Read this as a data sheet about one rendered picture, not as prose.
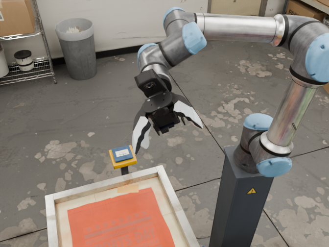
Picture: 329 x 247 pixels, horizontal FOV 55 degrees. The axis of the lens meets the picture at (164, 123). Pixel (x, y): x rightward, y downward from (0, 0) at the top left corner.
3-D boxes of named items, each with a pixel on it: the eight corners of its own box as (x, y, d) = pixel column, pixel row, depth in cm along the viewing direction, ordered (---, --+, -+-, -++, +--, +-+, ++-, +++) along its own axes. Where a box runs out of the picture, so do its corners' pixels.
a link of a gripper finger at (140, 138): (145, 165, 69) (162, 132, 73) (133, 151, 65) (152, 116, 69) (134, 163, 71) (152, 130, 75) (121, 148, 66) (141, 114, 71)
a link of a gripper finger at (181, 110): (216, 130, 67) (186, 116, 73) (208, 113, 63) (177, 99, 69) (207, 141, 66) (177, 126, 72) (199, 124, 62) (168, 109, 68)
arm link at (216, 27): (316, 8, 100) (163, -3, 93) (333, 21, 91) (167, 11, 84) (301, 41, 107) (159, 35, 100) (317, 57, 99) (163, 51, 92)
